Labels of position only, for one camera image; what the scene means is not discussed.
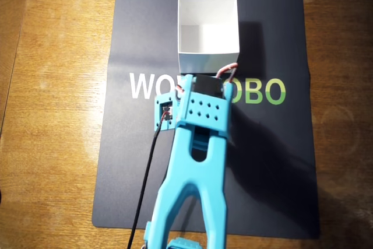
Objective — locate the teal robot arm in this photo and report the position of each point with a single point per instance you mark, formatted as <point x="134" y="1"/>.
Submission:
<point x="195" y="174"/>

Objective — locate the black WOWROBO mat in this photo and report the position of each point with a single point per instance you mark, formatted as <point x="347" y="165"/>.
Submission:
<point x="262" y="158"/>

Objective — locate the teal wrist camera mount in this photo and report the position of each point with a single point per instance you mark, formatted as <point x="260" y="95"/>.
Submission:
<point x="162" y="98"/>

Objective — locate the white open cardboard box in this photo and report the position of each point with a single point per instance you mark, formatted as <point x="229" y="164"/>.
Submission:
<point x="208" y="59"/>

